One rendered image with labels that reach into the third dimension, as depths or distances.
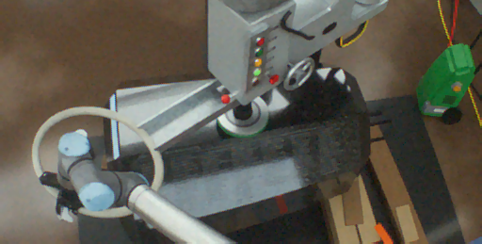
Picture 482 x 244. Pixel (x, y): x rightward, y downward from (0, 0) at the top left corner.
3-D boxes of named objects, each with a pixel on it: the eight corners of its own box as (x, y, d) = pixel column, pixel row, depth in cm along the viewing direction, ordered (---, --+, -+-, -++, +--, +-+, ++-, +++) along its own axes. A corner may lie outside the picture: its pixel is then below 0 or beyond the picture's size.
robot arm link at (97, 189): (127, 192, 121) (105, 157, 127) (95, 191, 111) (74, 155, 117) (111, 214, 124) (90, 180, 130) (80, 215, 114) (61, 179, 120)
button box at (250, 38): (258, 78, 174) (265, 22, 151) (264, 83, 173) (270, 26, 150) (240, 89, 171) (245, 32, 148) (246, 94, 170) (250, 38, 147)
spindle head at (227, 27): (277, 34, 205) (287, -46, 169) (313, 67, 196) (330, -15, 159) (206, 73, 191) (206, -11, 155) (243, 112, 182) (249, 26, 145)
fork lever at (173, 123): (273, 44, 207) (275, 36, 203) (305, 73, 199) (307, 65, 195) (133, 126, 179) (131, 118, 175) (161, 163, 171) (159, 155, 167)
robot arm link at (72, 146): (67, 158, 116) (54, 132, 121) (65, 187, 124) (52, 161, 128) (96, 150, 122) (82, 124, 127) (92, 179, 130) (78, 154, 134)
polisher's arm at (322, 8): (352, 0, 227) (369, -76, 187) (386, 28, 218) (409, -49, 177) (233, 66, 199) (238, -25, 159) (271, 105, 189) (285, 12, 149)
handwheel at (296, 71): (296, 63, 193) (300, 38, 181) (313, 79, 189) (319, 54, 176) (266, 81, 187) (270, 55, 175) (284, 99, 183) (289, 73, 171)
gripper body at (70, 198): (76, 218, 136) (78, 196, 129) (55, 203, 136) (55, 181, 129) (88, 203, 142) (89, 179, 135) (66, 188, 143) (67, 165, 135)
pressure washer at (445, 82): (450, 88, 342) (490, 11, 271) (457, 125, 322) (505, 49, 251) (413, 83, 342) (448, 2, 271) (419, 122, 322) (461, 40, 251)
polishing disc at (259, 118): (224, 140, 201) (224, 138, 200) (211, 99, 213) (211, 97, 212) (275, 128, 206) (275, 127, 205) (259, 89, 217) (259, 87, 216)
